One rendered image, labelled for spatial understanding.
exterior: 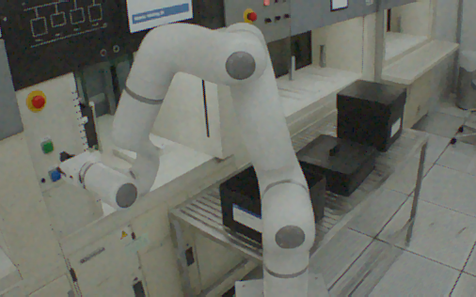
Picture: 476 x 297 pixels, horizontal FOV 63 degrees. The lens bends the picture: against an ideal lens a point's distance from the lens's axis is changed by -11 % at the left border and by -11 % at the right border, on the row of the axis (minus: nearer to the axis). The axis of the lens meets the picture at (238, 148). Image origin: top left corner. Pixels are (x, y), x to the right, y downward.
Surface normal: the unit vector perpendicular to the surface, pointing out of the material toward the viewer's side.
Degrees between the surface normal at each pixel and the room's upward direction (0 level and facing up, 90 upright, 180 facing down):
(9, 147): 90
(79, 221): 90
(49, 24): 90
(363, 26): 90
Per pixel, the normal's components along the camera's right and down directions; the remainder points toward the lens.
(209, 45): -0.65, -0.04
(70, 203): 0.75, 0.25
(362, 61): -0.66, 0.36
